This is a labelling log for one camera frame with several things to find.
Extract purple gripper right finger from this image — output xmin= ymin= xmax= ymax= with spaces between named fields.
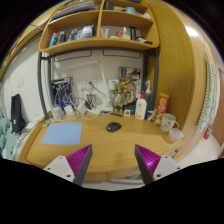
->
xmin=134 ymin=145 xmax=181 ymax=185

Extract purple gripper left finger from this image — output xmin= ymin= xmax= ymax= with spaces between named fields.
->
xmin=44 ymin=145 xmax=93 ymax=186

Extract blue mouse pad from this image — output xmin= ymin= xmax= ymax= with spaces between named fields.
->
xmin=41 ymin=122 xmax=82 ymax=145

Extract black computer mouse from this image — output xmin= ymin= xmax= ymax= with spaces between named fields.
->
xmin=106 ymin=122 xmax=122 ymax=132

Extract white plastic cup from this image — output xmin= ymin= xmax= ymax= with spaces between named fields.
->
xmin=168 ymin=128 xmax=184 ymax=142

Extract wooden desk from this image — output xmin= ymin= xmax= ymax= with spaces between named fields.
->
xmin=18 ymin=115 xmax=183 ymax=181

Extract white mug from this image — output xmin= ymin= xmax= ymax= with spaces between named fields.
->
xmin=160 ymin=113 xmax=179 ymax=132

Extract white glue bottle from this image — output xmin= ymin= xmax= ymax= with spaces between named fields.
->
xmin=135 ymin=93 xmax=147 ymax=120

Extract small white clock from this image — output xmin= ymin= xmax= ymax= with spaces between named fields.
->
xmin=124 ymin=109 xmax=131 ymax=116

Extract red chip can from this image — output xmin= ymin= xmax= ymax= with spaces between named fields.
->
xmin=154 ymin=93 xmax=170 ymax=125

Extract white desk lamp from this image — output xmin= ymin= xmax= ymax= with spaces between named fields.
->
xmin=65 ymin=61 xmax=112 ymax=111

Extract black backpack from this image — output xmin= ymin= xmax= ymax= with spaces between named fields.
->
xmin=11 ymin=94 xmax=26 ymax=133

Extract spray bottle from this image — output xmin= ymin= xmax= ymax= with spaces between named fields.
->
xmin=144 ymin=80 xmax=153 ymax=111

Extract Groot figurine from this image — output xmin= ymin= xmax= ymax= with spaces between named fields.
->
xmin=112 ymin=83 xmax=127 ymax=116

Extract blue box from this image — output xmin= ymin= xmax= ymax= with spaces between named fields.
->
xmin=51 ymin=77 xmax=73 ymax=109

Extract tangled white cables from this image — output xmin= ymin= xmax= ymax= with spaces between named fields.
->
xmin=41 ymin=96 xmax=101 ymax=128

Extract wooden wall shelf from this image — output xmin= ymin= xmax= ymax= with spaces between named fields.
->
xmin=39 ymin=0 xmax=159 ymax=55

